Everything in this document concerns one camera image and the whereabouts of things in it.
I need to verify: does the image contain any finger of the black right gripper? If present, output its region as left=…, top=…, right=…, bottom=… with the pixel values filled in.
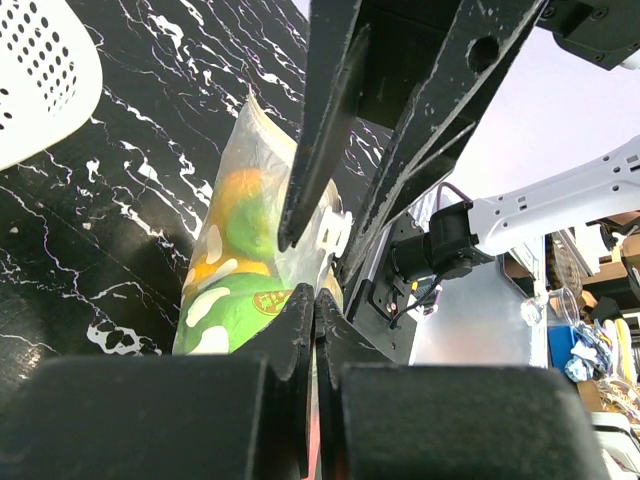
left=336, top=1, right=543, bottom=270
left=277, top=1, right=370, bottom=252

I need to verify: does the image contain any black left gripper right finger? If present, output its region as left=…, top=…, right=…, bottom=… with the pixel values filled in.
left=314, top=291, right=608, bottom=479

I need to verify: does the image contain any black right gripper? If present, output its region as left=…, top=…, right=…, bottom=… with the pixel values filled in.
left=537, top=0, right=639, bottom=70

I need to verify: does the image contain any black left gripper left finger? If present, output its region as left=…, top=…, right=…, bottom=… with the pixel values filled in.
left=1, top=284, right=314, bottom=479

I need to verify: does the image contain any green fake watermelon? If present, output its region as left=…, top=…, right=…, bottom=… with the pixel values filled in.
left=172, top=273, right=292, bottom=355

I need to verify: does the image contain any clear zip top bag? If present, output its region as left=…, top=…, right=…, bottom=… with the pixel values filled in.
left=172, top=95, right=353, bottom=355

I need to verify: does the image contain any orange green fake mango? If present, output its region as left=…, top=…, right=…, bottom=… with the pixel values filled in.
left=185, top=168, right=275, bottom=285

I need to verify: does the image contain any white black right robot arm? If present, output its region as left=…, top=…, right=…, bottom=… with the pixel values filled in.
left=277, top=1, right=639, bottom=281

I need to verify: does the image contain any white perforated plastic basket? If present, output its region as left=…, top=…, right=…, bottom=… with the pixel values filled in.
left=1, top=0, right=103, bottom=169

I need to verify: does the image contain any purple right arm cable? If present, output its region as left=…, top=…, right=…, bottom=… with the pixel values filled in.
left=433, top=181, right=474, bottom=207

